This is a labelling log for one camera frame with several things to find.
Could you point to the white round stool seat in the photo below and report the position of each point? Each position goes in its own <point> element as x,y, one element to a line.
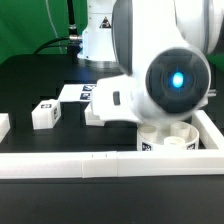
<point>176,136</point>

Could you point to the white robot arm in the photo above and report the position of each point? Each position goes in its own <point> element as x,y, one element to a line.
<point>161,48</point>

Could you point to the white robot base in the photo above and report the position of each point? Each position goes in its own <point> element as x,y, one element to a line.
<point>97,49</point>

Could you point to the white marker sheet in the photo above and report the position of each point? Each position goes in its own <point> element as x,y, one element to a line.
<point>76,92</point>

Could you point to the white front fence rail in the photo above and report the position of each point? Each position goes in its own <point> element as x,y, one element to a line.
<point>110,164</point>

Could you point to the white fence rail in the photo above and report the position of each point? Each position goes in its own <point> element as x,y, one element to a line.
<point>110,164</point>
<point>4,125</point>
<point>210,135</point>

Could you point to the white right fence rail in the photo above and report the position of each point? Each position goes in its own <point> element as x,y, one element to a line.
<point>210,135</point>

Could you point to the white left fence rail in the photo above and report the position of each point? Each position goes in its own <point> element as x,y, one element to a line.
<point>4,125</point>

